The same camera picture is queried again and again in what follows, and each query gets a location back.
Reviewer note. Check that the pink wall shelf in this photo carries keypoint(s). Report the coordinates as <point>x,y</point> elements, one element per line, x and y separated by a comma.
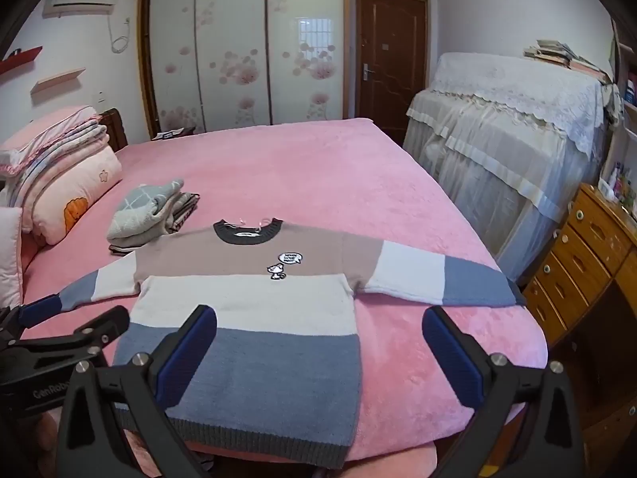
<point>54,79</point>

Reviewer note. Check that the red wall shelf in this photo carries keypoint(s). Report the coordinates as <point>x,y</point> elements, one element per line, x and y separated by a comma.
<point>20,59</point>

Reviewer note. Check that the stack of books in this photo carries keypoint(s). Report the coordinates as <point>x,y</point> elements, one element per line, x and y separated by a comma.
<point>552,52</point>

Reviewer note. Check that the pink fleece bed blanket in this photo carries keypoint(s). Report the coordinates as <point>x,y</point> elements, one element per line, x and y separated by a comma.
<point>348,184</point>

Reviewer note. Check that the group of small bottles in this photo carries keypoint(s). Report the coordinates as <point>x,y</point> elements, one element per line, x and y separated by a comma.
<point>619,184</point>

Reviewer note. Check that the beige folded garment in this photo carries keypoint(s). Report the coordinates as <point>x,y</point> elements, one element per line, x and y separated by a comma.
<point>179,204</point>

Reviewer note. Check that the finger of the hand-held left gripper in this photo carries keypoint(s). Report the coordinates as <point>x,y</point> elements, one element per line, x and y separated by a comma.
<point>99,323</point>
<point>40,308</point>

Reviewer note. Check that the wooden drawer cabinet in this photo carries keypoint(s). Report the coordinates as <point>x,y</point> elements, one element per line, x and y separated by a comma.
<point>592,239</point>

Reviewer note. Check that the pink frilled pillow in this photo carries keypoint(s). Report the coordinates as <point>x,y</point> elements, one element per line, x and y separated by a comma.
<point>40,132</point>

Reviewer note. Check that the floral sliding door wardrobe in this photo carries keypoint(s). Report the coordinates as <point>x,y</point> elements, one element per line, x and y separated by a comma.
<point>229,50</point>

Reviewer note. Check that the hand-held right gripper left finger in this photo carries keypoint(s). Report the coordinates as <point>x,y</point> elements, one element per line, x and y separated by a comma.
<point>186,353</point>

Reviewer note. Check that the small white embroidered pillow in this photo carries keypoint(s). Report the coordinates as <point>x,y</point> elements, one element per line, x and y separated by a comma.
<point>10,254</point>

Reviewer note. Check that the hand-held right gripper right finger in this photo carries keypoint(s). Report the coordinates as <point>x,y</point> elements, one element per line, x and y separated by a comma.
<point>450,358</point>

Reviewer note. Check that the brown wooden door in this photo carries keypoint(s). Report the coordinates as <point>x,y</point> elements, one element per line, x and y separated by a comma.
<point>393,59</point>

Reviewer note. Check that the dark wooden headboard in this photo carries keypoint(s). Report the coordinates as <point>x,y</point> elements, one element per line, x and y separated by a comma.
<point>115,129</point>

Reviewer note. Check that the colour-block striped knit sweater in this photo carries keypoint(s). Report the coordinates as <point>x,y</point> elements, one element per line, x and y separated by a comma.
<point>249,308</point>

